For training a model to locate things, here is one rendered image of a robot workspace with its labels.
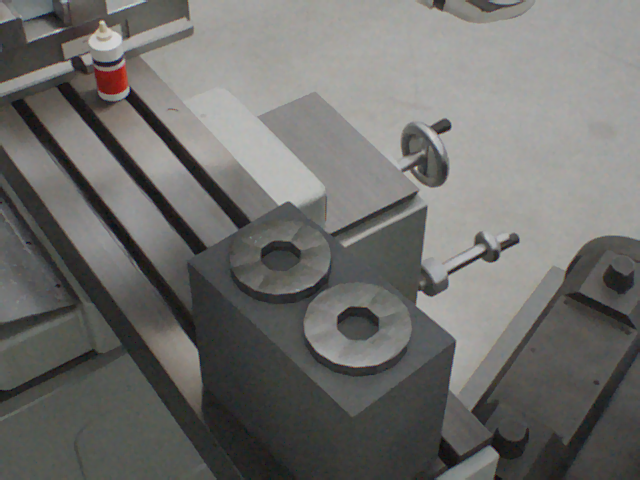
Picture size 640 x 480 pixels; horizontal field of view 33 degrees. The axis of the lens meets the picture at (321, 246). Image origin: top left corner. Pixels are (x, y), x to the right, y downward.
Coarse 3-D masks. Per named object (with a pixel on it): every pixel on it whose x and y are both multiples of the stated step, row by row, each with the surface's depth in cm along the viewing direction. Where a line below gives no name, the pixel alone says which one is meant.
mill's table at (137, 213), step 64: (128, 64) 143; (0, 128) 134; (64, 128) 134; (128, 128) 134; (192, 128) 135; (64, 192) 127; (128, 192) 127; (192, 192) 127; (256, 192) 127; (64, 256) 128; (128, 256) 123; (192, 256) 120; (128, 320) 114; (192, 320) 115; (192, 384) 108; (256, 448) 103; (448, 448) 104
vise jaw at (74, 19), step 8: (56, 0) 135; (64, 0) 134; (72, 0) 135; (80, 0) 135; (88, 0) 136; (96, 0) 137; (104, 0) 137; (56, 8) 137; (64, 8) 135; (72, 8) 135; (80, 8) 136; (88, 8) 137; (96, 8) 137; (104, 8) 138; (64, 16) 135; (72, 16) 136; (80, 16) 137; (88, 16) 137; (96, 16) 138; (72, 24) 137
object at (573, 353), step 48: (576, 288) 161; (624, 288) 159; (528, 336) 158; (576, 336) 157; (624, 336) 157; (528, 384) 151; (576, 384) 151; (624, 384) 154; (528, 432) 140; (576, 432) 146; (624, 432) 148
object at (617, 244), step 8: (592, 240) 174; (600, 240) 172; (608, 240) 171; (616, 240) 170; (624, 240) 170; (632, 240) 169; (584, 248) 174; (592, 248) 171; (600, 248) 170; (608, 248) 169; (616, 248) 169; (624, 248) 168; (632, 248) 168; (576, 256) 174; (632, 256) 167; (568, 272) 176
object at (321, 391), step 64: (256, 256) 93; (320, 256) 93; (256, 320) 90; (320, 320) 88; (384, 320) 88; (256, 384) 96; (320, 384) 85; (384, 384) 85; (448, 384) 93; (320, 448) 92; (384, 448) 91
